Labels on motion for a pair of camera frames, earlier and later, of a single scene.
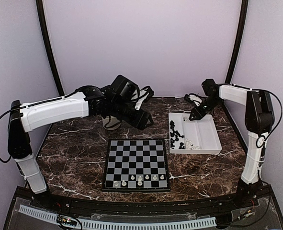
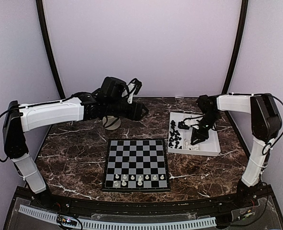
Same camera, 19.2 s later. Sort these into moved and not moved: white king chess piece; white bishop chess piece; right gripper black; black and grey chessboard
Moved: right gripper black
Not moved: white king chess piece; white bishop chess piece; black and grey chessboard
